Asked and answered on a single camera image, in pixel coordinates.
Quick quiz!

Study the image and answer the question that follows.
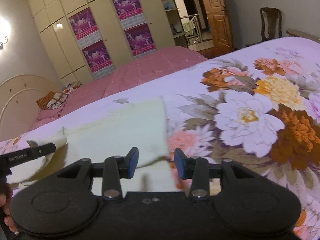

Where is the purple poster upper left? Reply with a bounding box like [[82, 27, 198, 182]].
[[68, 8, 98, 40]]

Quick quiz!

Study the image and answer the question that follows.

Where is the left hand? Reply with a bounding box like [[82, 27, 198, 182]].
[[1, 181, 18, 237]]

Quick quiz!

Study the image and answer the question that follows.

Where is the purple poster lower left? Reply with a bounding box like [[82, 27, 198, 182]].
[[81, 40, 112, 73]]

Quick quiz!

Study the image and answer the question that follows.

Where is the orange patterned pillow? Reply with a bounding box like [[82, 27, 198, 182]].
[[36, 82, 81, 110]]

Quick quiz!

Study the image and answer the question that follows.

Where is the cream knitted garment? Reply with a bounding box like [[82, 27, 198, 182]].
[[1, 98, 176, 193]]

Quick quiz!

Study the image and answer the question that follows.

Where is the open wooden shelf unit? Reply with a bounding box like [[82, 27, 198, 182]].
[[162, 0, 188, 48]]

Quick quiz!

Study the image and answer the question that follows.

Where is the purple poster lower right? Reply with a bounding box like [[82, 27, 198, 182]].
[[124, 23, 156, 59]]

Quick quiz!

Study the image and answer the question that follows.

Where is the brown wooden door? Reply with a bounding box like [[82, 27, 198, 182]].
[[203, 0, 234, 53]]

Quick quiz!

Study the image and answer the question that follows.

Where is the purple poster upper right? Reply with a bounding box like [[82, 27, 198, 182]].
[[112, 0, 143, 21]]

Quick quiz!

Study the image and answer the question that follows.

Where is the dark wooden chair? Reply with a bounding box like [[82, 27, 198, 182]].
[[246, 7, 283, 47]]

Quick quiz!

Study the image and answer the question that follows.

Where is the cream curved headboard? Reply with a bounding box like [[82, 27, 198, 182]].
[[1, 74, 61, 141]]

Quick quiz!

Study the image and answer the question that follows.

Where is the cream wardrobe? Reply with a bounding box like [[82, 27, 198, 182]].
[[28, 0, 176, 84]]

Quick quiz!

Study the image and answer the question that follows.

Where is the pink quilted bedspread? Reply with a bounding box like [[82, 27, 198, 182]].
[[31, 46, 207, 130]]

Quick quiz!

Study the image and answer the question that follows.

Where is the purple poster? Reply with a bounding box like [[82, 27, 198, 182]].
[[68, 8, 98, 40], [124, 23, 156, 59], [112, 0, 143, 21], [81, 40, 112, 73]]

